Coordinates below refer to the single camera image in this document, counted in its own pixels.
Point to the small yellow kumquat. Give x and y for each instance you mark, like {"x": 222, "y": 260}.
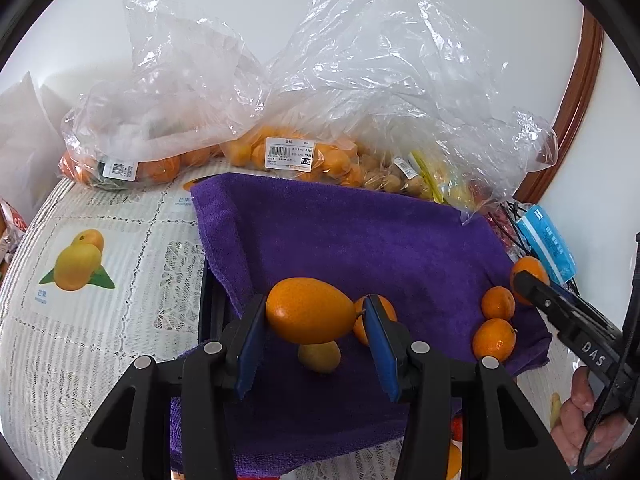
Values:
{"x": 320, "y": 357}

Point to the purple towel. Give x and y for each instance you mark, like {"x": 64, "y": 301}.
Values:
{"x": 350, "y": 240}

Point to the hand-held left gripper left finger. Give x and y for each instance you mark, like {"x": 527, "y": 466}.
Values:
{"x": 250, "y": 355}

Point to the yellow plastic bag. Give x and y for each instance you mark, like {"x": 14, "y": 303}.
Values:
{"x": 450, "y": 190}

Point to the white plastic bag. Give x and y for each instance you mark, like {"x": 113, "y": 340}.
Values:
{"x": 25, "y": 130}

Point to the oval orange kumquat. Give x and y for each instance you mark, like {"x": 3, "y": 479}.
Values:
{"x": 310, "y": 310}

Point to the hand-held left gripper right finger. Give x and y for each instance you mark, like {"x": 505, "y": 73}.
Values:
{"x": 380, "y": 355}

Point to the blue tissue box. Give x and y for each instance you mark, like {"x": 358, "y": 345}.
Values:
{"x": 545, "y": 242}

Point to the clear bag of cherry tomatoes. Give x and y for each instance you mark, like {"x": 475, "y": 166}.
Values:
{"x": 502, "y": 225}

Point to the orange mandarin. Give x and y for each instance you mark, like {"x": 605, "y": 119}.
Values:
{"x": 530, "y": 265}
{"x": 494, "y": 342}
{"x": 387, "y": 307}
{"x": 498, "y": 302}

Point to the clear bag of longans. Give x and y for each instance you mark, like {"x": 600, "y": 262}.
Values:
{"x": 385, "y": 180}

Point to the brown wooden door frame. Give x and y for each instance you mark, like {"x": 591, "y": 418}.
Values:
{"x": 575, "y": 110}

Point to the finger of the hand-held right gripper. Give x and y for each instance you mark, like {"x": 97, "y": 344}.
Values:
{"x": 547, "y": 300}

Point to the red white snack packet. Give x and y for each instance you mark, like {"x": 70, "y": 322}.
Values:
{"x": 10, "y": 222}

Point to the person's right hand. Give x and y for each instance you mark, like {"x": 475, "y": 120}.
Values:
{"x": 575, "y": 425}

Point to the clear bag of kumquats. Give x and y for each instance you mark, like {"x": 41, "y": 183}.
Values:
{"x": 340, "y": 157}

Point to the clear bag of oranges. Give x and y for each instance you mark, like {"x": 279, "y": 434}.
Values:
{"x": 150, "y": 125}

